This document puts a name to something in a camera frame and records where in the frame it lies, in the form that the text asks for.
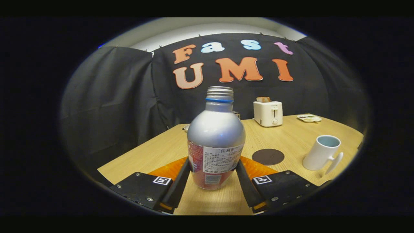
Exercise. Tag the white cup with blue inside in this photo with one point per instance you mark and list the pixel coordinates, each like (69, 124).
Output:
(318, 155)

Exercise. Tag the white round plate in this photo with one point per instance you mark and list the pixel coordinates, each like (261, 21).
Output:
(186, 127)

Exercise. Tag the silver bottle with red label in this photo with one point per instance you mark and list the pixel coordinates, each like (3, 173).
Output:
(216, 129)

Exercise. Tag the dark brown round coaster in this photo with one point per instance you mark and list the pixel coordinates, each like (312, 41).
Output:
(267, 157)

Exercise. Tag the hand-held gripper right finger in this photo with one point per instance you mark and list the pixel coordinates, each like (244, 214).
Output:
(245, 187)

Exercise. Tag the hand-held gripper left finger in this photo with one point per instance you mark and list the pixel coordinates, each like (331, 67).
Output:
(179, 187)

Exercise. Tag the toast slices in toaster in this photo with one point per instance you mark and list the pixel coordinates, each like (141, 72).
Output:
(263, 99)

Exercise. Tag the wooden table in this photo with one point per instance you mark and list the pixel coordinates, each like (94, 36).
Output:
(161, 152)

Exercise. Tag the small white divided dish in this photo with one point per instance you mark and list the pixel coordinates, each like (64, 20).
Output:
(309, 118)

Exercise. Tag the black backdrop cloth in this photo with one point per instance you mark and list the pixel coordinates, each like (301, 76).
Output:
(113, 97)

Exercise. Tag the white toaster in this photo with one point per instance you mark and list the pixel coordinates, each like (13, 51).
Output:
(266, 115)

